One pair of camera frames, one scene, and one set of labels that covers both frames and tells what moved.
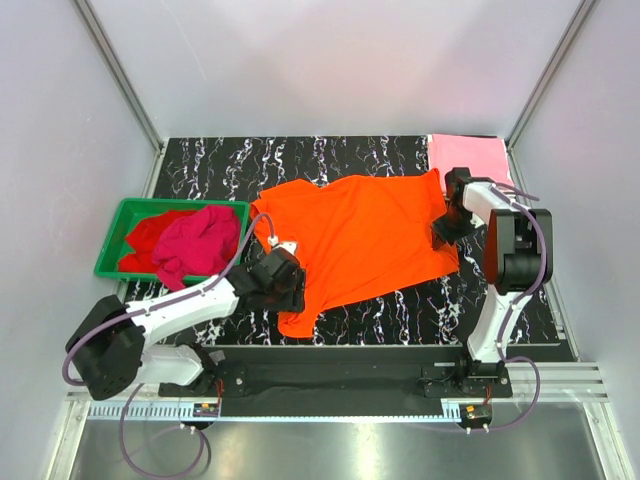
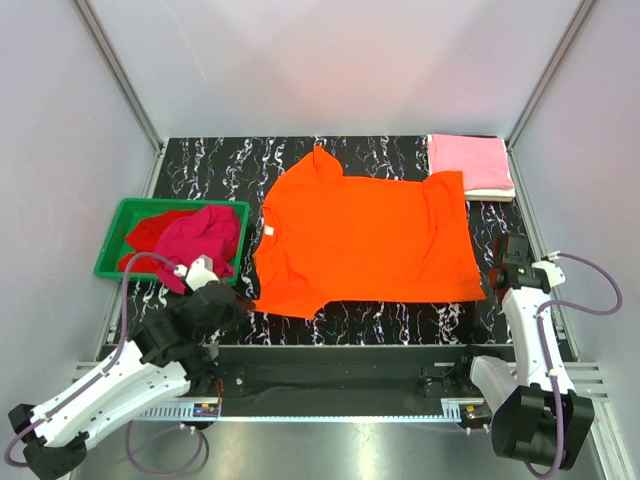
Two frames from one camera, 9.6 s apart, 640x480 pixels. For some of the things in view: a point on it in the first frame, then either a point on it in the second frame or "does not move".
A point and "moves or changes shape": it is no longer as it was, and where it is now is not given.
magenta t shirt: x=195 y=243 does not move
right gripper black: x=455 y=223 to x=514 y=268
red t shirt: x=143 y=237 does not move
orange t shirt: x=356 y=237 moves or changes shape
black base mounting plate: x=339 y=381 does not move
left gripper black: x=294 y=303 to x=241 y=309
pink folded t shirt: x=484 y=156 does not move
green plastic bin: x=125 y=216 does not move
